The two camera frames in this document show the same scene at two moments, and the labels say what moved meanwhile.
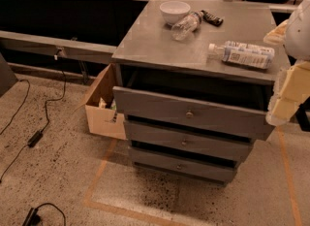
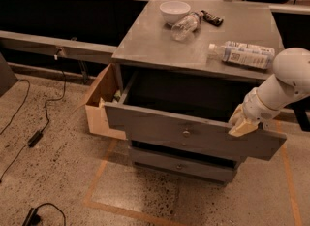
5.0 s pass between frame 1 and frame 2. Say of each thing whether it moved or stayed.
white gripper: moved
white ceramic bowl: stayed
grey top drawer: moved
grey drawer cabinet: stayed
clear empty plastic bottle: stayed
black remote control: stayed
